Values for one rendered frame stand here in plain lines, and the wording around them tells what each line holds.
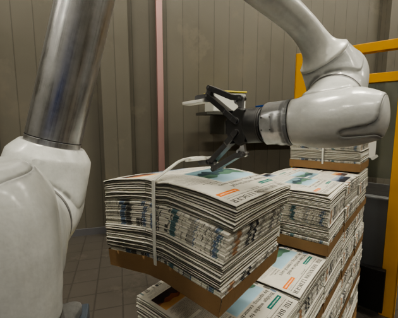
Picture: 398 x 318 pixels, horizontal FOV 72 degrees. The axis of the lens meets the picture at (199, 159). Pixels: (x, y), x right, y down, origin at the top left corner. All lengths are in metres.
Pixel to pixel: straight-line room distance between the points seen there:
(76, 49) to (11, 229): 0.32
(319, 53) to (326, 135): 0.19
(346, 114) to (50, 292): 0.49
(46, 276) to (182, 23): 3.43
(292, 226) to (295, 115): 0.71
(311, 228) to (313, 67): 0.68
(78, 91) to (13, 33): 3.09
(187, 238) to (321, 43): 0.47
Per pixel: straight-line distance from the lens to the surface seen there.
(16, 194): 0.38
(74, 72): 0.55
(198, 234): 0.55
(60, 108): 0.55
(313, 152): 1.69
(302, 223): 1.14
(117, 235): 0.74
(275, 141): 0.55
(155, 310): 0.85
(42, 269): 0.40
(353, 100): 0.51
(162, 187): 0.60
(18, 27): 3.64
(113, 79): 3.25
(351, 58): 0.63
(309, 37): 0.62
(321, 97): 0.52
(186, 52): 3.57
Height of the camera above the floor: 1.32
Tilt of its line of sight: 7 degrees down
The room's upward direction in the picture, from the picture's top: straight up
